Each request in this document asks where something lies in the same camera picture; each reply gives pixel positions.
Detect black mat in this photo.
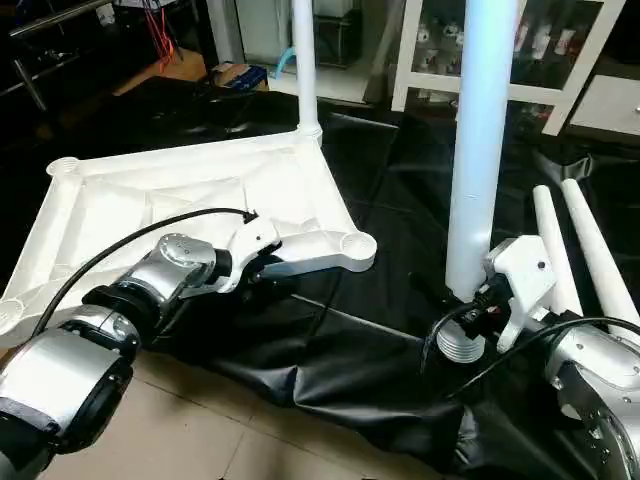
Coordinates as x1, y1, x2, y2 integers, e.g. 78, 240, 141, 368
0, 75, 640, 480

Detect black thin rod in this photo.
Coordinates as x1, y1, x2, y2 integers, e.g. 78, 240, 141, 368
8, 0, 113, 39

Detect grey metal post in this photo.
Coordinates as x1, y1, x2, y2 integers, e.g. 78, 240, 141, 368
12, 58, 49, 111

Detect white glass-door cabinet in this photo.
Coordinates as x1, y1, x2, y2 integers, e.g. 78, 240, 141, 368
390, 0, 627, 137

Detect red cables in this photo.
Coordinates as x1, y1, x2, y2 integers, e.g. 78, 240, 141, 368
140, 0, 179, 61

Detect white plastic table leg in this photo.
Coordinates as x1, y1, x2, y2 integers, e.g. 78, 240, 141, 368
436, 0, 519, 363
531, 184, 585, 319
560, 178, 640, 327
290, 0, 324, 141

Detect white drawer unit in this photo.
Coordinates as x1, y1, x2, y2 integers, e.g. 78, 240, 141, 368
598, 75, 640, 138

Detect white plastic table top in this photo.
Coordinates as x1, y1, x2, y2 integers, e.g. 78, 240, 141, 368
0, 126, 379, 323

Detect grey metal stand pole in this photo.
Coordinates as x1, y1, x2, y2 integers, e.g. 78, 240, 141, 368
206, 0, 247, 65

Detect teal and white pole tool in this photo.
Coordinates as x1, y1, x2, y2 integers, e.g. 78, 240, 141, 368
270, 45, 301, 81

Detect blue box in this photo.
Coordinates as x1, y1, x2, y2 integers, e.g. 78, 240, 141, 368
212, 62, 269, 94

